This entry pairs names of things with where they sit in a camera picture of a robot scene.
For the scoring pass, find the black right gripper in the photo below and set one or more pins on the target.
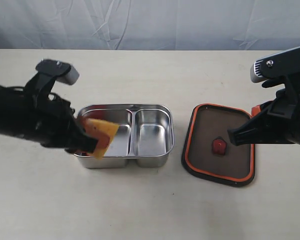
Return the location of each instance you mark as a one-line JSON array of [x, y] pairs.
[[275, 122]]

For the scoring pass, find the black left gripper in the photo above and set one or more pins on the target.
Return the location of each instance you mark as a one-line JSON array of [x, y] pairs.
[[56, 126]]

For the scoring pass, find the yellow toy cheese wedge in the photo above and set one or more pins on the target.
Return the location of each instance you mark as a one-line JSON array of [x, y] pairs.
[[102, 130]]

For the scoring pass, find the dark transparent lunch box lid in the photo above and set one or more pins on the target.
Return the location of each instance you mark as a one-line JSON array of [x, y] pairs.
[[208, 153]]

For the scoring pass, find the stainless steel lunch box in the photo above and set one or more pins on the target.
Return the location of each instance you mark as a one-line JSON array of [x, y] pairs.
[[145, 135]]

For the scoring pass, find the red toy sausage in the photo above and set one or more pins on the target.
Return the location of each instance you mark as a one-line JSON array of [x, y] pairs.
[[98, 115]]

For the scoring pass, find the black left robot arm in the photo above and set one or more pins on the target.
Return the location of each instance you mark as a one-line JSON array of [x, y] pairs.
[[16, 118]]

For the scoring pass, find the white fabric backdrop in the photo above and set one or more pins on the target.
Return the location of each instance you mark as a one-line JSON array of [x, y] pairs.
[[150, 24]]

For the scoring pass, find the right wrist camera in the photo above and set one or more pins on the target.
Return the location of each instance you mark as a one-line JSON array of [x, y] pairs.
[[282, 63]]

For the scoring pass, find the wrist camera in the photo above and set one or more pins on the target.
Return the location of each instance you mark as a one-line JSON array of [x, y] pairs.
[[62, 72], [282, 63]]

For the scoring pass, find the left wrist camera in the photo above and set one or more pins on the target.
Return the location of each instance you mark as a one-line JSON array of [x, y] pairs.
[[62, 72]]

